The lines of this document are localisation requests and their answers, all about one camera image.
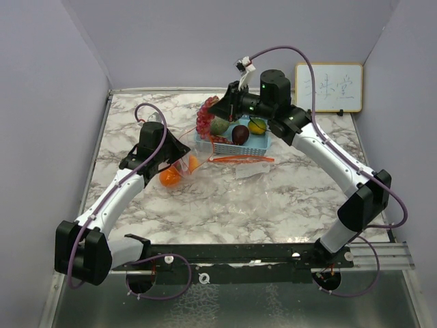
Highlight small whiteboard with stand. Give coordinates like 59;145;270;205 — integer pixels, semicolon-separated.
294;63;363;113

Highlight red grape bunch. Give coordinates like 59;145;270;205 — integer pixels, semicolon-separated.
196;96;233;145

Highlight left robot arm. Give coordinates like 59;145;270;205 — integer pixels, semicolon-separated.
55;122;190;289

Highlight clear zip bag orange zipper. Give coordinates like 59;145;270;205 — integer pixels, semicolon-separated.
170;128;214;178

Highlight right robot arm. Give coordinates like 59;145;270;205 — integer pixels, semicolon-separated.
208;70;391;267

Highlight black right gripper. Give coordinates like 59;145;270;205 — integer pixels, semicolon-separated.
208;81;274;124

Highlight orange fruit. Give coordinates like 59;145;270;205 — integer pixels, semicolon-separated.
159;167;181;187

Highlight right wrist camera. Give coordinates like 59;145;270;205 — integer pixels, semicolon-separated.
234;56;256;90

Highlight pink peach with leaf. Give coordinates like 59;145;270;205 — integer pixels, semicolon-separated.
188;154;199;173

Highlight light blue plastic basket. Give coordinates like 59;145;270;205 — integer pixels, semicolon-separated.
194;114;272;157

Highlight dark red apple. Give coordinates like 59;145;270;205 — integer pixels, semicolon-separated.
231;125;250;146

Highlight green netted melon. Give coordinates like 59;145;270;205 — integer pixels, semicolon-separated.
210;117;230;135

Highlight bright red apple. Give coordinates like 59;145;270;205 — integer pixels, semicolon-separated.
172;161;184;176

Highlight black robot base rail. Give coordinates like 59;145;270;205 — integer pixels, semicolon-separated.
114;239;353;285

